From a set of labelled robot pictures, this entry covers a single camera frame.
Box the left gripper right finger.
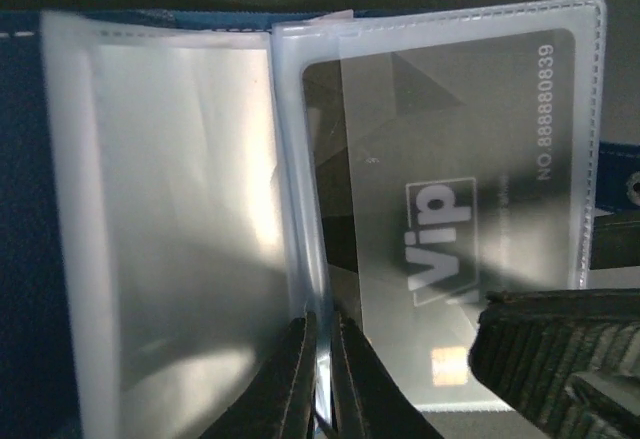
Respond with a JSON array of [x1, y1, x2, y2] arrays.
[[331, 312, 441, 439]]

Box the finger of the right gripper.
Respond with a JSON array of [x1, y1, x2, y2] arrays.
[[469, 289, 639, 438], [590, 210, 640, 270]]

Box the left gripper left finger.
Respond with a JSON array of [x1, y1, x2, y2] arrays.
[[201, 312, 317, 439]]

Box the black VIP card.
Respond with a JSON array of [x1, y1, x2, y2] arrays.
[[302, 28, 576, 412]]

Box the blue card holder wallet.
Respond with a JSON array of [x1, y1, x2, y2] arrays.
[[1, 0, 639, 438]]

